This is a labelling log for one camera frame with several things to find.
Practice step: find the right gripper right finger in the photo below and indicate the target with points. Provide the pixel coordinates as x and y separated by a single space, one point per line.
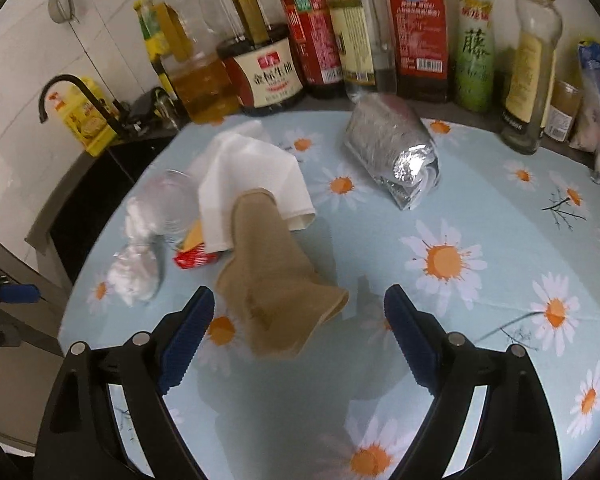
516 436

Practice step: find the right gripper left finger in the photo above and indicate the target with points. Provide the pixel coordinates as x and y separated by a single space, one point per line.
79 436

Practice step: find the white plastic wrap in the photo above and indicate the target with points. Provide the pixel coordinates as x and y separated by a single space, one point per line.
134 273

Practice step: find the red yellow snack wrapper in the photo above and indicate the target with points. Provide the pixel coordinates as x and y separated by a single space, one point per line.
192 253

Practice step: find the beige knitted cloth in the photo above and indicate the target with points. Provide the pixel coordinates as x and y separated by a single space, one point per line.
270 284

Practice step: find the white paper napkin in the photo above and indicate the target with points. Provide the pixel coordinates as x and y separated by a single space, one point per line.
241 159

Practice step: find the black kitchen sink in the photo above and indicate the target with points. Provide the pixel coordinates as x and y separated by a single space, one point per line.
69 223

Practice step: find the floral blue table mat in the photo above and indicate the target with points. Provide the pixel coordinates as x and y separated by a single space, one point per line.
505 250

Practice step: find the yellow dish soap box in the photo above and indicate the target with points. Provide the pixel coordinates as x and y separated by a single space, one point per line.
81 116

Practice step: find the silver foil pouch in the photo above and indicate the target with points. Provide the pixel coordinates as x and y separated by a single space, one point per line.
391 142

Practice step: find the small glass spice jar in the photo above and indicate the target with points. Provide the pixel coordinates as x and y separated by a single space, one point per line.
563 110

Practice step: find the green label oil bottle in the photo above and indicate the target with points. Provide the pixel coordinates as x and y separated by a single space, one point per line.
475 55

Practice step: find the green yellow label bottle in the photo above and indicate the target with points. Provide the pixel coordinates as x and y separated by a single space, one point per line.
155 42

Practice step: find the large cooking oil jug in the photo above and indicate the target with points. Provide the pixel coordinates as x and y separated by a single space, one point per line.
197 74

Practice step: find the yellow cap slim bottle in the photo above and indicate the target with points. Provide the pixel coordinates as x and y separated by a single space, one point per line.
533 75

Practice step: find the clear white vinegar bottle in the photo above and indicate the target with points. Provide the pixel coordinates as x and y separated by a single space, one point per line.
361 29

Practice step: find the red label dark bottle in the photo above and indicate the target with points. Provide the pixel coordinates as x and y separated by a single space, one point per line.
421 45

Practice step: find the dark soy sauce jug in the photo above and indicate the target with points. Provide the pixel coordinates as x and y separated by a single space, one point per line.
255 48

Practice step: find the red label sauce bottle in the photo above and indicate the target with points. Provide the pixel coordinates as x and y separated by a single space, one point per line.
314 40

